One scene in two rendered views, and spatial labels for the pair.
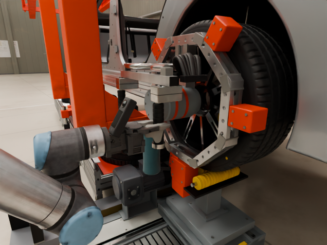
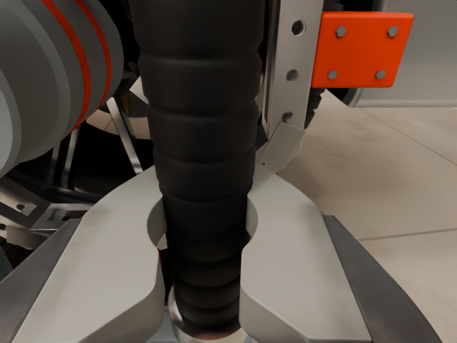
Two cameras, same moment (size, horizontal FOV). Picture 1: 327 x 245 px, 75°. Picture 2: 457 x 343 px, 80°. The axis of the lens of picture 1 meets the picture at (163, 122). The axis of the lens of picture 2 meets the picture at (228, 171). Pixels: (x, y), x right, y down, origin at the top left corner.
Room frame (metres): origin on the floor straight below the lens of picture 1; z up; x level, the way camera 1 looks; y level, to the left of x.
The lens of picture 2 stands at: (0.60, 0.09, 0.89)
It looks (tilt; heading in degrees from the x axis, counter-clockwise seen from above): 31 degrees down; 299
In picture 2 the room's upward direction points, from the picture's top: straight up
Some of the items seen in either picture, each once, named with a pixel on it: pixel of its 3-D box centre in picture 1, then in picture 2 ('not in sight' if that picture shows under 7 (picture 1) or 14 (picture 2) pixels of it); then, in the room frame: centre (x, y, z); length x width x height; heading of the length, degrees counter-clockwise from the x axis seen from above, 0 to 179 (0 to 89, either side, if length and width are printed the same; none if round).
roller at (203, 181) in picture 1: (217, 176); not in sight; (0.86, -0.25, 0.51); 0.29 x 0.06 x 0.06; 120
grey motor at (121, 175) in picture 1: (148, 186); not in sight; (1.16, 0.09, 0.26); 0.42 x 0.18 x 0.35; 120
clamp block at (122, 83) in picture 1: (127, 82); not in sight; (0.96, 0.16, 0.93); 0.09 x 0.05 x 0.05; 120
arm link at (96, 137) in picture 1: (95, 141); not in sight; (0.55, 0.19, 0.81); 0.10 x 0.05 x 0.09; 30
